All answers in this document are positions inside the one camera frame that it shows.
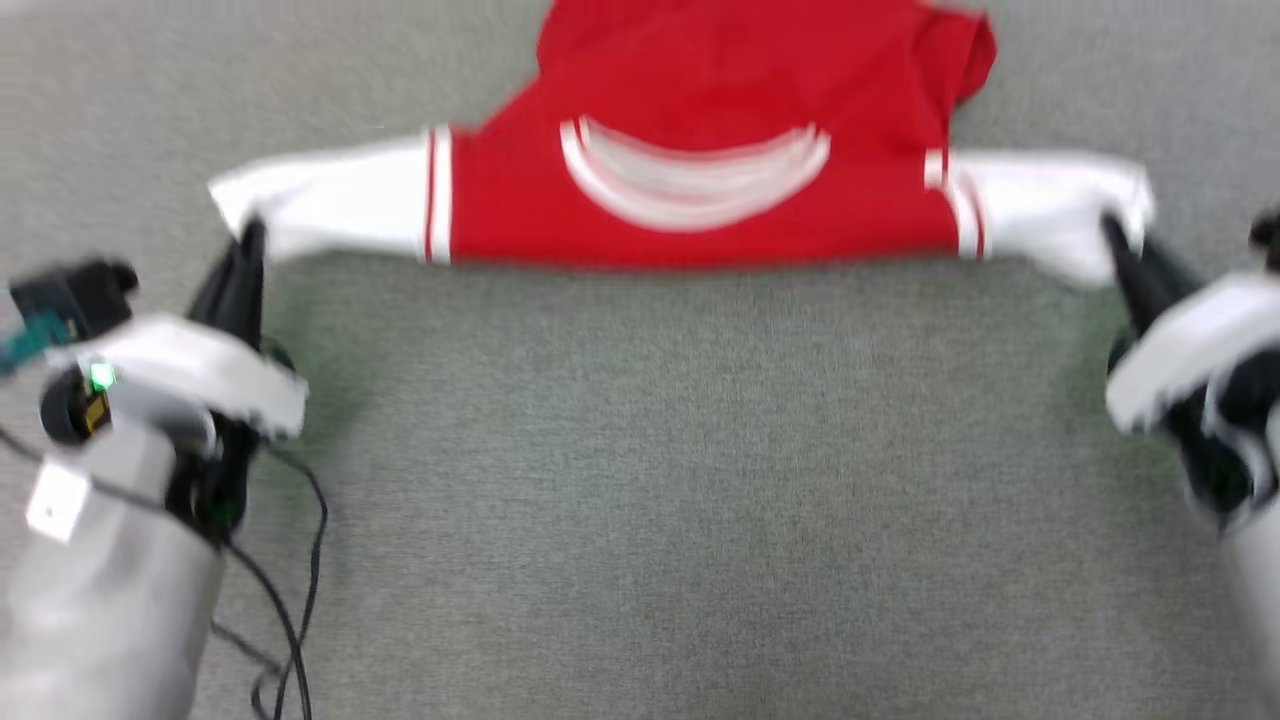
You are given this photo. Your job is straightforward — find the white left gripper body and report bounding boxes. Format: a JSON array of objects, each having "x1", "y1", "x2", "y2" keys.
[{"x1": 45, "y1": 313, "x2": 308, "y2": 441}]

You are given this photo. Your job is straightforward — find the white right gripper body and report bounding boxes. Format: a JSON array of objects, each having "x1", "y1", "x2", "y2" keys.
[{"x1": 1104, "y1": 272, "x2": 1280, "y2": 436}]

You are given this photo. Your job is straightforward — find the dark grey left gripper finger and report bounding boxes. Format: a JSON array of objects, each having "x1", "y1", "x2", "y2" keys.
[
  {"x1": 232, "y1": 218, "x2": 269, "y2": 346},
  {"x1": 188, "y1": 235, "x2": 246, "y2": 346}
]

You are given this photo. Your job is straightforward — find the red garment with white sleeves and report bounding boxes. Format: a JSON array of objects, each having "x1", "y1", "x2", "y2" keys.
[{"x1": 205, "y1": 0, "x2": 1156, "y2": 291}]

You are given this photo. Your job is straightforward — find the teal cable plug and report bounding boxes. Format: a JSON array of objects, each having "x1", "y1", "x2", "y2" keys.
[{"x1": 0, "y1": 308, "x2": 69, "y2": 369}]

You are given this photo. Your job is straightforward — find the thin black cable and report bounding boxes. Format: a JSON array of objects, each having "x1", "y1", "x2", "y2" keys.
[{"x1": 205, "y1": 440, "x2": 331, "y2": 720}]

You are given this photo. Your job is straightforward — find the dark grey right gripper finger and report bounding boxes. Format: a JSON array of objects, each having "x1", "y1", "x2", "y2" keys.
[
  {"x1": 1140, "y1": 235, "x2": 1206, "y2": 326},
  {"x1": 1100, "y1": 213, "x2": 1166, "y2": 336}
]

